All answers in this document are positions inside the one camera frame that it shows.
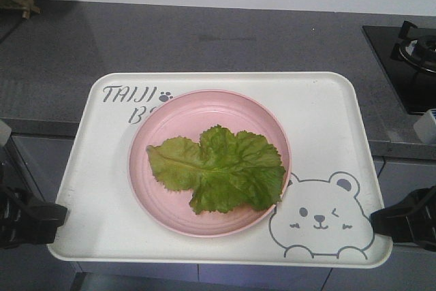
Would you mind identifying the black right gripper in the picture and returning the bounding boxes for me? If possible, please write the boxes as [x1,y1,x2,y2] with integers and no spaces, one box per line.
[370,187,435,249]

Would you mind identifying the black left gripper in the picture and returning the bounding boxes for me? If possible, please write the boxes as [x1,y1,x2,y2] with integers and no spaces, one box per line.
[1,164,67,249]

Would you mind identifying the pink round plate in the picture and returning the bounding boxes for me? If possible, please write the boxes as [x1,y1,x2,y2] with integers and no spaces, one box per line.
[128,90,292,238]

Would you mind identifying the cream bear print tray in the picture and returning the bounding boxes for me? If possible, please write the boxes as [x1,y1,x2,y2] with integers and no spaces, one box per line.
[48,72,392,269]

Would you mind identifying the green lettuce leaf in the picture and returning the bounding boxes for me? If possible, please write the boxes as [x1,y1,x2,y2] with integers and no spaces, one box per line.
[146,125,286,214]

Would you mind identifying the black gas stove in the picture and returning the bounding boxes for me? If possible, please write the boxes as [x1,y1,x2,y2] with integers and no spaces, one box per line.
[362,20,435,115]

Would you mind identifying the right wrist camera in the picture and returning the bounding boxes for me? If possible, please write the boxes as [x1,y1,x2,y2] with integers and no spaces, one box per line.
[414,108,436,144]

